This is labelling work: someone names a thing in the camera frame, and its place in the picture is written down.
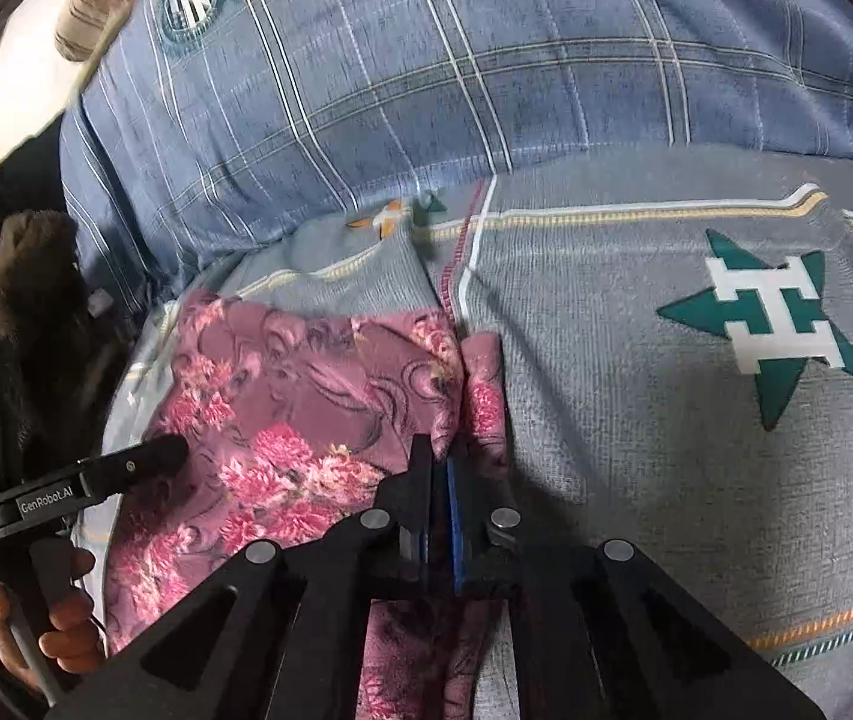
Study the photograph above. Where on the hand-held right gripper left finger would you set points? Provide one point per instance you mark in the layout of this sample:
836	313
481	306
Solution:
415	499

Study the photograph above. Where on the dark brown fuzzy cloth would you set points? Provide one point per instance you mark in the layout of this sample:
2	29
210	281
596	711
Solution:
28	285

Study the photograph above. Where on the blue plaid pillow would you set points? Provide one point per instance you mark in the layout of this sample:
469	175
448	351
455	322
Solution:
426	75

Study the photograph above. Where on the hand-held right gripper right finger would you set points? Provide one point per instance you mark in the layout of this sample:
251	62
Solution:
457	517

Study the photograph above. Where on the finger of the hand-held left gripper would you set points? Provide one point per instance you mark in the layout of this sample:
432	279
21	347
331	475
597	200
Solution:
145	457

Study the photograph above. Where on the grey star print bedsheet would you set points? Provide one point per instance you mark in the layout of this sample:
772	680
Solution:
621	405

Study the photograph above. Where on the black cloth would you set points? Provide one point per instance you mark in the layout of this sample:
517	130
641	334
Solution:
21	187

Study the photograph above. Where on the pink floral garment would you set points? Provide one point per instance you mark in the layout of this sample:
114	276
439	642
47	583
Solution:
291	405

